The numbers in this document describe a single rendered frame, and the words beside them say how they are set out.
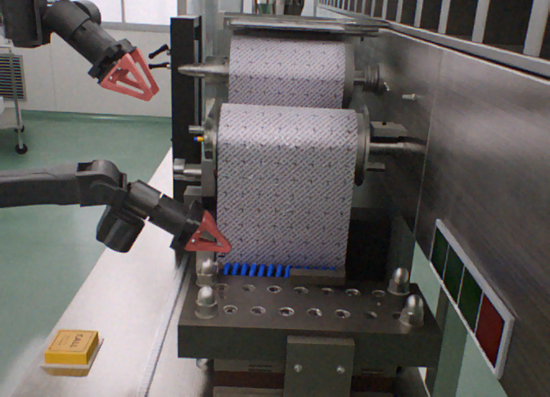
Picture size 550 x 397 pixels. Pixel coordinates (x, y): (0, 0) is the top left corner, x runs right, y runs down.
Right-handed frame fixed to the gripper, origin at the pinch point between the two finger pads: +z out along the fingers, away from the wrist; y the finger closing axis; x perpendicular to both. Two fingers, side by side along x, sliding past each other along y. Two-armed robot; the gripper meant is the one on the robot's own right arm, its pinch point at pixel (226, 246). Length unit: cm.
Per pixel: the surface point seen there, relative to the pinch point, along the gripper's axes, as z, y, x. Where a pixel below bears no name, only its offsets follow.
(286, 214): 5.6, 0.3, 11.2
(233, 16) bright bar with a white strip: -20.2, -29.8, 32.7
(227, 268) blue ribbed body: 1.9, 3.3, -2.1
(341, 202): 12.7, 0.3, 18.3
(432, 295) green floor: 140, -172, -43
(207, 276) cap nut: -1.4, 8.4, -2.6
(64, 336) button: -16.4, 8.9, -25.5
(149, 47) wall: -100, -556, -83
